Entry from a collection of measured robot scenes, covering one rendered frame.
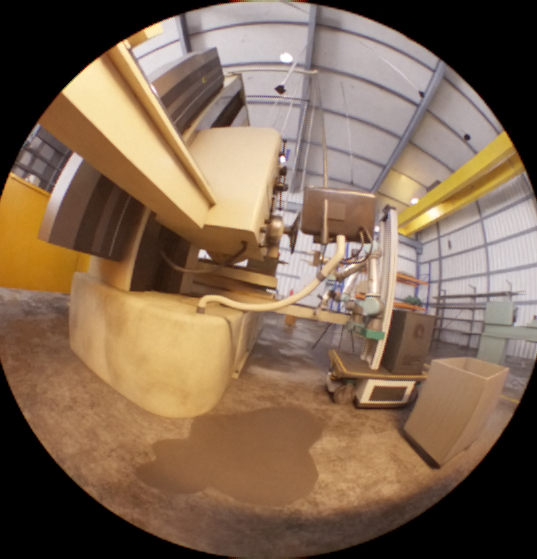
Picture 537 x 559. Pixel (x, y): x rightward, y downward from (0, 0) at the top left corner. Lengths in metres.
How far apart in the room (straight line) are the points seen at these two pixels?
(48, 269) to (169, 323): 2.17
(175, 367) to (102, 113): 0.95
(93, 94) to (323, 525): 1.36
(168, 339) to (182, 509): 0.72
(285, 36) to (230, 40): 1.88
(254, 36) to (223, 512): 8.85
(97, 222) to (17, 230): 1.78
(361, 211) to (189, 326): 0.90
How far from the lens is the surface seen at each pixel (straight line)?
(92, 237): 0.94
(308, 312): 1.96
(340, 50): 7.85
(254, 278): 1.78
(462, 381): 1.11
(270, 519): 0.82
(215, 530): 0.78
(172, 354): 0.86
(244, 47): 8.21
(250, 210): 0.95
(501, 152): 7.73
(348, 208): 0.80
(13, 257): 2.61
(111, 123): 0.56
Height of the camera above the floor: 0.76
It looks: 5 degrees up
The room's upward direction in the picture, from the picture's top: 12 degrees clockwise
